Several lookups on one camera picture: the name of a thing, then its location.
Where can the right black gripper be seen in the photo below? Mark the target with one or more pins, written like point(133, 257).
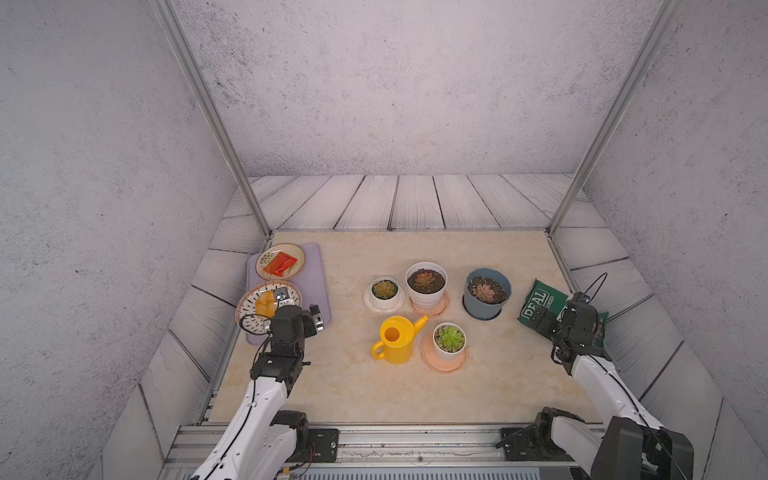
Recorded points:
point(551, 318)

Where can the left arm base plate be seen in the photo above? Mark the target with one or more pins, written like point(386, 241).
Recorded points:
point(317, 444)

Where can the white pot green succulent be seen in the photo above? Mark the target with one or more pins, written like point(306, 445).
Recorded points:
point(449, 341)

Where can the metal frame post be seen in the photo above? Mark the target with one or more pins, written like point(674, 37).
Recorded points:
point(185, 57)
point(642, 61)

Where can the red food sticks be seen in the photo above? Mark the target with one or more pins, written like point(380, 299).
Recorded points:
point(279, 264)

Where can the blue-grey succulent pot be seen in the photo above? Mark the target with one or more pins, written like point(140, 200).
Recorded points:
point(486, 292)

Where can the left metal frame post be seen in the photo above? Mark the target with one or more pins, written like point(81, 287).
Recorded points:
point(185, 57)

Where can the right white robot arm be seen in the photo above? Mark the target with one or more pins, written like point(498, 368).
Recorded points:
point(634, 445)

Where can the patterned white bowl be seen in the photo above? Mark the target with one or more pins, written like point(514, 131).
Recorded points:
point(285, 294)

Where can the terracotta saucer front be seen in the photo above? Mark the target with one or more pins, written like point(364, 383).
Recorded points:
point(439, 360)

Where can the white saucer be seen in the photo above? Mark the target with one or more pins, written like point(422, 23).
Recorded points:
point(367, 303)

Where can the beige plate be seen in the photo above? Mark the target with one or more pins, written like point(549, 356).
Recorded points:
point(288, 248)

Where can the terracotta saucer back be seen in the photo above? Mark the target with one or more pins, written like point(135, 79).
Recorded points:
point(434, 311)

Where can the yellow dumplings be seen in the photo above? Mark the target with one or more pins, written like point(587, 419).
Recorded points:
point(266, 304)

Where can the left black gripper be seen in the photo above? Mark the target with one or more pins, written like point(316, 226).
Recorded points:
point(309, 326)

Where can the small white succulent pot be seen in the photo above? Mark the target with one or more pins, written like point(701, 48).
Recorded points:
point(384, 294)

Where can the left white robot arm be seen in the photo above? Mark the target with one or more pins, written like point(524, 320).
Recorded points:
point(263, 436)

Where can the lavender placemat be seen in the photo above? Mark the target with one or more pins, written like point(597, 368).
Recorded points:
point(311, 283)

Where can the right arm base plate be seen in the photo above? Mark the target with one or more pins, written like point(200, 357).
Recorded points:
point(517, 443)

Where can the terracotta saucer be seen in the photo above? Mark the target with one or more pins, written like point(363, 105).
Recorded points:
point(439, 360)
point(434, 311)

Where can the right metal frame post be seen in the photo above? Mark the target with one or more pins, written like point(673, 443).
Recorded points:
point(642, 61)

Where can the yellow watering can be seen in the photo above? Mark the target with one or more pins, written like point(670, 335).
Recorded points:
point(397, 335)

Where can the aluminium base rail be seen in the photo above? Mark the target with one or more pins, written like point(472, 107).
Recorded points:
point(398, 451)

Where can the large white succulent pot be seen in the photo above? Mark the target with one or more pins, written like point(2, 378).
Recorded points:
point(426, 284)

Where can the green snack bag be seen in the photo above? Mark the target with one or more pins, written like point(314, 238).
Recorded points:
point(543, 297)

